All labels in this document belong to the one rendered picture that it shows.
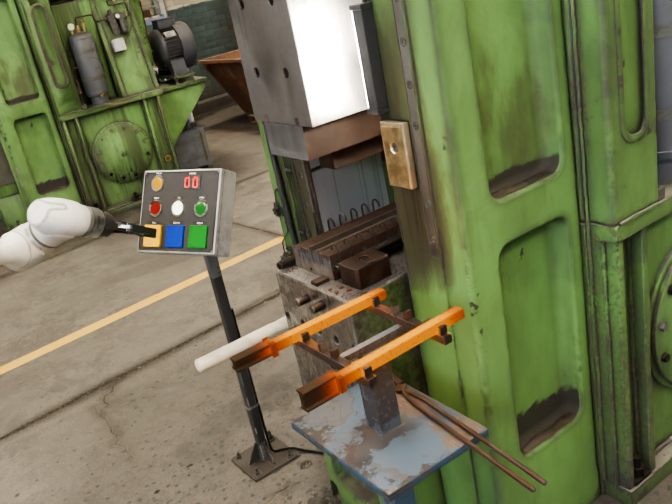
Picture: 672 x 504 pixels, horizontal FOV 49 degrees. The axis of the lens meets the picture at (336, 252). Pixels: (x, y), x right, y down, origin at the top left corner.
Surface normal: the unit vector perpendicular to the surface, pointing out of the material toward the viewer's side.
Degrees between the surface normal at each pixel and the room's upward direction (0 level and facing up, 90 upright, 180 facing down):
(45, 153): 90
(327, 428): 0
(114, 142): 87
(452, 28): 89
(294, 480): 0
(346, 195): 90
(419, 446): 0
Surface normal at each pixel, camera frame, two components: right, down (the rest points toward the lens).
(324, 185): 0.58, 0.20
